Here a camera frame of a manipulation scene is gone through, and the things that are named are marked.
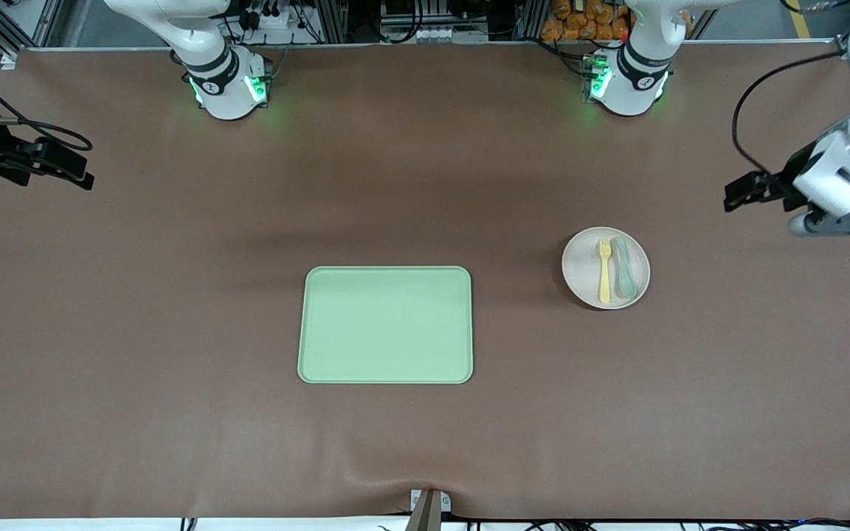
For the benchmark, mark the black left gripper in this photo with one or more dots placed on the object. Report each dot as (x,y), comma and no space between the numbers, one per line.
(778,184)

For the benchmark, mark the pale green spoon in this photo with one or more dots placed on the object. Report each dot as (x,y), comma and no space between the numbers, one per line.
(625,280)

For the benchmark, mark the yellow fork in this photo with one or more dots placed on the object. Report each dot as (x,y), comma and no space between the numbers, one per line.
(605,276)

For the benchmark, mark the beige round plate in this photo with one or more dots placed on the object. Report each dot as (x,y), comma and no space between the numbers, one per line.
(580,269)

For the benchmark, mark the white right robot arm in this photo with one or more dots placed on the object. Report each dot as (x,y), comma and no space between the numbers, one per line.
(211,66)

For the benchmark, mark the base box with green light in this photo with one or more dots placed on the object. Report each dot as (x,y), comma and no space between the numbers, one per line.
(257,85)
(597,77)

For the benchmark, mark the brown table mat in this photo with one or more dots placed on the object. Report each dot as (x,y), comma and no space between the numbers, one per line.
(174,332)

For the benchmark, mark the pile of orange packets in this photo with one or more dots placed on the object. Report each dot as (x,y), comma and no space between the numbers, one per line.
(580,18)

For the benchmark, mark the white power strip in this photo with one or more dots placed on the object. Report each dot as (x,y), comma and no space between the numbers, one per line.
(277,18)

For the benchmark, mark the white connector row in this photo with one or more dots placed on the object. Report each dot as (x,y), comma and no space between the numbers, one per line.
(432,35)

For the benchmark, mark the light green rectangular tray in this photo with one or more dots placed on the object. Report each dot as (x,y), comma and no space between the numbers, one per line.
(384,324)

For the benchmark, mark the metal table edge clamp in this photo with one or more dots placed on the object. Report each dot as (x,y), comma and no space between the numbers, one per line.
(429,509)

